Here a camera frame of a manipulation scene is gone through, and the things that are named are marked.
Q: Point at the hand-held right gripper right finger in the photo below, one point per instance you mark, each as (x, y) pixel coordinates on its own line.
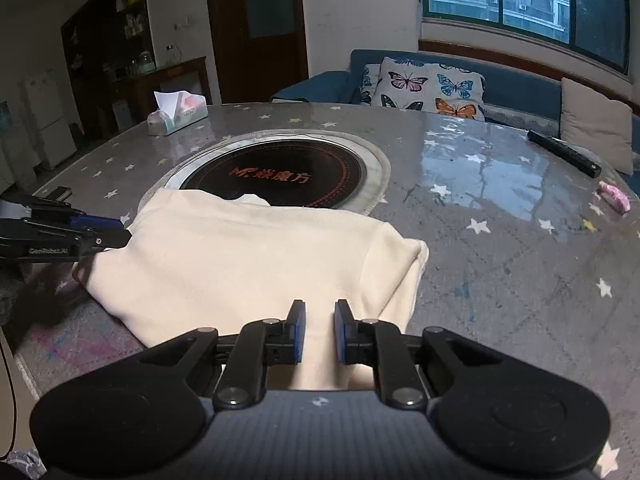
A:
(341, 332)

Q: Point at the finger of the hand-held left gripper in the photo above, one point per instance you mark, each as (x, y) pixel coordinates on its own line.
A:
(107, 239)
(97, 221)

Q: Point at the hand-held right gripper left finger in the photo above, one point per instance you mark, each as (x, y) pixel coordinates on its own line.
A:
(299, 330)

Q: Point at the cream garment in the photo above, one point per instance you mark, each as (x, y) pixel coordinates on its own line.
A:
(250, 270)

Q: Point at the small black device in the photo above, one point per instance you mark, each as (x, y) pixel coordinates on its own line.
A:
(56, 192)

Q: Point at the white refrigerator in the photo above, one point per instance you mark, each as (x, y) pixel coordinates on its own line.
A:
(47, 120)

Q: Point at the tissue box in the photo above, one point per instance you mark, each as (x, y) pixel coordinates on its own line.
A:
(177, 110)

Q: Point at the dark wooden sideboard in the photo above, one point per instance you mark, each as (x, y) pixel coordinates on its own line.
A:
(170, 82)

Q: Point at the round black induction cooktop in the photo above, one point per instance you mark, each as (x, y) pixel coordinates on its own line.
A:
(272, 172)

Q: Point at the dark wooden display cabinet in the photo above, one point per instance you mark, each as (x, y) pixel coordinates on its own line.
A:
(107, 55)

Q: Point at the glass jar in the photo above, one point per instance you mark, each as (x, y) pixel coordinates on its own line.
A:
(171, 56)

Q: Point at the blue sofa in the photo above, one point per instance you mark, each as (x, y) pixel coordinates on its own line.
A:
(325, 85)

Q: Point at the dark wooden door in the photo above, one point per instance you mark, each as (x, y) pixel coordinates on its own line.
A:
(255, 30)

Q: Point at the butterfly print pillow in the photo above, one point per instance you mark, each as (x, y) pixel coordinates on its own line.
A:
(430, 87)

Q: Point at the black remote control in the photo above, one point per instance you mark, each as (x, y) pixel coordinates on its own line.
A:
(564, 153)

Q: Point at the pink wrapped candy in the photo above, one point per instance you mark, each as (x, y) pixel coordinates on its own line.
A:
(615, 196)

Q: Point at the beige cushion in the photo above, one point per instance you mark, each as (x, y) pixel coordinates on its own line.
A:
(597, 120)

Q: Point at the green framed window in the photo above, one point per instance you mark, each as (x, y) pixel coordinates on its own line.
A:
(525, 5)

